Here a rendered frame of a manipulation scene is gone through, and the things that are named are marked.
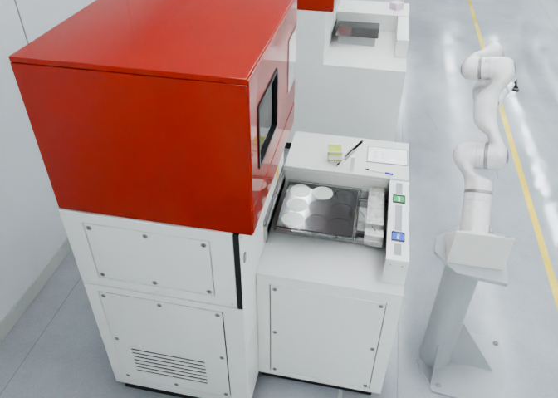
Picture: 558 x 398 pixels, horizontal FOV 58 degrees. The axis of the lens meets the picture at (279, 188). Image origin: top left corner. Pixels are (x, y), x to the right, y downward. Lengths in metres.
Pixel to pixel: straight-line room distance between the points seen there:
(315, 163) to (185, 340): 1.06
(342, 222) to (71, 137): 1.22
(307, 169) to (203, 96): 1.15
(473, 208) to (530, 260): 1.50
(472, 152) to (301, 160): 0.82
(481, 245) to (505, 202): 1.95
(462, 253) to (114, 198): 1.45
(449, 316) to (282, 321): 0.82
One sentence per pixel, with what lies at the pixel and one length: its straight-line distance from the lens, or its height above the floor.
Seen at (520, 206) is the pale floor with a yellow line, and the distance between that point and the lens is 4.25.
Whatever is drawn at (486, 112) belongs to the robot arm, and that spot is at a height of 1.34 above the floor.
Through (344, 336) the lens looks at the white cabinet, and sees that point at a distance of 2.42.
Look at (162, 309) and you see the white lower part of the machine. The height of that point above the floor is 0.73.
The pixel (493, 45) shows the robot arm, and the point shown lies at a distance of 2.60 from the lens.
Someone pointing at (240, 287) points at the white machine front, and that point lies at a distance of 1.98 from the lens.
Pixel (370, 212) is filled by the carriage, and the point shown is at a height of 0.88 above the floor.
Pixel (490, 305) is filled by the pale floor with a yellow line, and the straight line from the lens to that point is 3.41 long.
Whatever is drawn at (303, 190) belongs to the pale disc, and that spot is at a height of 0.90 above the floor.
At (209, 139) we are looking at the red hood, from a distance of 1.58.
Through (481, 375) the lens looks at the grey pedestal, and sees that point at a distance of 3.06.
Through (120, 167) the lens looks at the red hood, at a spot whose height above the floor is 1.45.
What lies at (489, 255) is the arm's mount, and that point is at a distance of 2.36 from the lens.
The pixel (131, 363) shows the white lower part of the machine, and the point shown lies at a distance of 2.68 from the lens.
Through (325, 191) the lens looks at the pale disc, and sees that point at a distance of 2.51.
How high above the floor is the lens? 2.44
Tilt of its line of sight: 38 degrees down
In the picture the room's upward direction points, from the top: straight up
